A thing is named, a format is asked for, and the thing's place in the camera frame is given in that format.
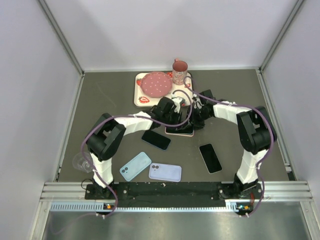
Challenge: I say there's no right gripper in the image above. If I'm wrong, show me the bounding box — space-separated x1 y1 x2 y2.
183 107 211 133

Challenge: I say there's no light blue phone case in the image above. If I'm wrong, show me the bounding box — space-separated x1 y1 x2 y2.
119 152 152 182

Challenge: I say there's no blue-edged black phone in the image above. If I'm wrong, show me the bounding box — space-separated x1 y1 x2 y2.
141 130 171 151

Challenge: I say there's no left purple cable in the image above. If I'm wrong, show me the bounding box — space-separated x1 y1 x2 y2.
82 89 193 218

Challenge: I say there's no purple cable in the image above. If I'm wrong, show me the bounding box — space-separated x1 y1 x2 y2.
82 89 193 218
183 76 273 217

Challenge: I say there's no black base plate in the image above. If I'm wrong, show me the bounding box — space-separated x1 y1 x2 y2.
84 182 262 208

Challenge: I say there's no pink polka dot plate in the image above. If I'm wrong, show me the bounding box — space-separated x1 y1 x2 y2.
140 71 173 98

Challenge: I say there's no pink floral mug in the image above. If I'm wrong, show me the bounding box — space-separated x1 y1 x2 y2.
172 58 188 85

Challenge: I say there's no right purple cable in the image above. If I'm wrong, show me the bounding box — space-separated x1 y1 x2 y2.
183 76 273 217

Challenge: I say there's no silver-edged black phone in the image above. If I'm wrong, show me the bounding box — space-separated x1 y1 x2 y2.
199 143 223 174

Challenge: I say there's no slotted cable duct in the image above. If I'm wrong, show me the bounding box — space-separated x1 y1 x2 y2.
50 200 239 213

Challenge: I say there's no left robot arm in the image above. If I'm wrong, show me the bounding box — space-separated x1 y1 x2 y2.
80 97 193 199

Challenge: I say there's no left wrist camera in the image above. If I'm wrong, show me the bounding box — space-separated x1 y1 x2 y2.
171 92 186 113

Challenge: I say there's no clear glass cup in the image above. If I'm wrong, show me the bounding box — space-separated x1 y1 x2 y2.
72 152 93 173

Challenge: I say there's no pink phone case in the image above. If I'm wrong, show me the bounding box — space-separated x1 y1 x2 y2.
164 126 194 137

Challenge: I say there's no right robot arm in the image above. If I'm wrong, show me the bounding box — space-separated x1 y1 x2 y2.
190 90 277 199

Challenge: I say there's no strawberry print tray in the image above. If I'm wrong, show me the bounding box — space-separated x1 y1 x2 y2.
133 72 193 108

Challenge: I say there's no green-edged black phone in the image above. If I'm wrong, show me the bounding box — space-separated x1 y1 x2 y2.
165 126 194 135

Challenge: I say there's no lavender phone case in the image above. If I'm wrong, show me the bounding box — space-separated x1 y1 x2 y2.
148 163 182 182

